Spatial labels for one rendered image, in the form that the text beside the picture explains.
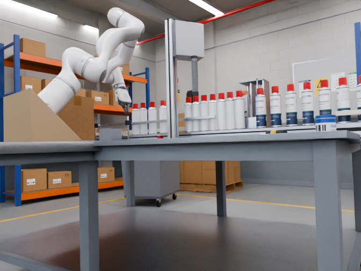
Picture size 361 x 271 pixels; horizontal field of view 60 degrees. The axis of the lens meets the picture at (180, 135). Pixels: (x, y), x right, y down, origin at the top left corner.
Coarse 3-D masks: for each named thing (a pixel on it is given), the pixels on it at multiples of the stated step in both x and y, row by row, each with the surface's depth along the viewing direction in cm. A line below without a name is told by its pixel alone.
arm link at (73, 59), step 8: (72, 48) 156; (64, 56) 153; (72, 56) 153; (80, 56) 154; (88, 56) 156; (64, 64) 151; (72, 64) 154; (80, 64) 154; (64, 72) 148; (72, 72) 150; (80, 72) 156; (64, 80) 146; (72, 80) 147; (72, 88) 147
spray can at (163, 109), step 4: (164, 100) 191; (164, 104) 191; (160, 108) 190; (164, 108) 190; (160, 112) 190; (164, 112) 190; (160, 116) 190; (164, 116) 190; (160, 124) 190; (164, 124) 189; (160, 128) 190; (164, 128) 189; (160, 132) 190; (164, 132) 189
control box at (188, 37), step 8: (176, 24) 166; (184, 24) 168; (192, 24) 170; (200, 24) 172; (176, 32) 166; (184, 32) 168; (192, 32) 170; (200, 32) 172; (176, 40) 166; (184, 40) 168; (192, 40) 170; (200, 40) 172; (176, 48) 166; (184, 48) 168; (192, 48) 169; (200, 48) 171; (176, 56) 169; (184, 56) 169; (200, 56) 171
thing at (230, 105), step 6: (228, 96) 167; (228, 102) 166; (228, 108) 166; (234, 108) 166; (228, 114) 166; (234, 114) 166; (228, 120) 166; (234, 120) 166; (228, 126) 166; (234, 126) 166
